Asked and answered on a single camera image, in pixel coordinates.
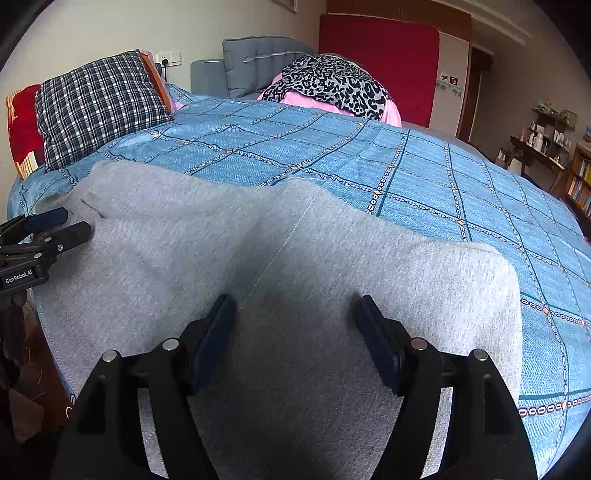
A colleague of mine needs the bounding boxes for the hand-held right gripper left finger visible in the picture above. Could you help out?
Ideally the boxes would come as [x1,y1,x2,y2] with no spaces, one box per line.
[55,294,238,480]

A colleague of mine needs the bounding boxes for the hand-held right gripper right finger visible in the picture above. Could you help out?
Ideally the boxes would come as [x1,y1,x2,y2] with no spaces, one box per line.
[353,294,539,480]

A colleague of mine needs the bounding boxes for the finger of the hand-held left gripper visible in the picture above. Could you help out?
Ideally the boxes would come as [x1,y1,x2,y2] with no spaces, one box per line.
[32,220,93,260]
[23,208,68,234]

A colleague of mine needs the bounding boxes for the grey pants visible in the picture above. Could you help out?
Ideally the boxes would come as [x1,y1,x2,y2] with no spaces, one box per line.
[32,159,525,480]

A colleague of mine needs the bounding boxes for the red patterned pillow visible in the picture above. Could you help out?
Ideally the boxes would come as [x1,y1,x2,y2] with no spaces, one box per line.
[6,84,46,181]

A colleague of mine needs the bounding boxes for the dark plaid pillow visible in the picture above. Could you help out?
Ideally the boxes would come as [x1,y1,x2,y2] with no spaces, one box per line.
[34,50,174,172]

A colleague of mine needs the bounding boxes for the blue patterned blanket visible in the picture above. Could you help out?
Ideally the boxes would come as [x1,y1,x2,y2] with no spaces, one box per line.
[7,83,591,478]

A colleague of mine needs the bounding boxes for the orange pillow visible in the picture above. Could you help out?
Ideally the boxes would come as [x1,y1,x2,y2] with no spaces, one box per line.
[139,50,175,114]

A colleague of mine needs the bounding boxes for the wooden desk shelf unit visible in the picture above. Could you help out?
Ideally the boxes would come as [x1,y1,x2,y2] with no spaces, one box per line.
[508,108,578,185]

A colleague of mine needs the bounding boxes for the rows of shelved books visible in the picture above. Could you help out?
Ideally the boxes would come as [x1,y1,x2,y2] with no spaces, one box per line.
[566,159,591,213]

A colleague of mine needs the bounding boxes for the wooden bookshelf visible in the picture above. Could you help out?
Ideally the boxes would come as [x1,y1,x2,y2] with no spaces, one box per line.
[561,143,591,222]

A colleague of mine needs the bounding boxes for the grey upholstered headboard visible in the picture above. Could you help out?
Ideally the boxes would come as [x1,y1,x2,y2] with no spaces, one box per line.
[191,37,317,100]

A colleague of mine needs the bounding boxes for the pink blanket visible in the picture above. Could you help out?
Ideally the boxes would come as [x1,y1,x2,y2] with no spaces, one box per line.
[257,76,402,126]

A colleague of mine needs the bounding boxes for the group of toiletry bottles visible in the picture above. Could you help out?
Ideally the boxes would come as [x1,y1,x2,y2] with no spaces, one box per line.
[522,120,571,160]

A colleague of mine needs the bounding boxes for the leopard print blanket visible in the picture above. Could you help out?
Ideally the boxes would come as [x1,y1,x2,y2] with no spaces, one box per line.
[263,54,391,121]

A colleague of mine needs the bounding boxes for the brown wooden door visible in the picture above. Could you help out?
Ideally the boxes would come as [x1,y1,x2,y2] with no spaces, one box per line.
[457,44,492,144]

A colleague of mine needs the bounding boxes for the shelf top ornaments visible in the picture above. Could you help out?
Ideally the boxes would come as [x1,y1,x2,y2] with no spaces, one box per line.
[531,102,578,125]

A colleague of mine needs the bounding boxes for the red wardrobe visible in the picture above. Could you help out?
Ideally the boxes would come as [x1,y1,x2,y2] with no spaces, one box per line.
[318,0,472,139]

